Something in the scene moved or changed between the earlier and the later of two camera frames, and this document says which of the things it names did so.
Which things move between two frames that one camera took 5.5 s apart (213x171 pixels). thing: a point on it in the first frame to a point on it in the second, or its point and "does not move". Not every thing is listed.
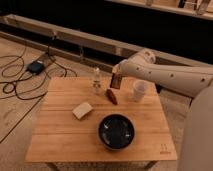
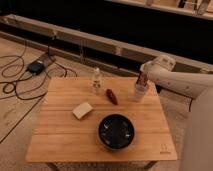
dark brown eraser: x=116 y=80 to x=142 y=78
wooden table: x=84 y=120 does not move
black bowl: x=116 y=131 does not move
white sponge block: x=82 y=110 does not move
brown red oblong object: x=110 y=95 does not move
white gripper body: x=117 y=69 to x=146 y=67
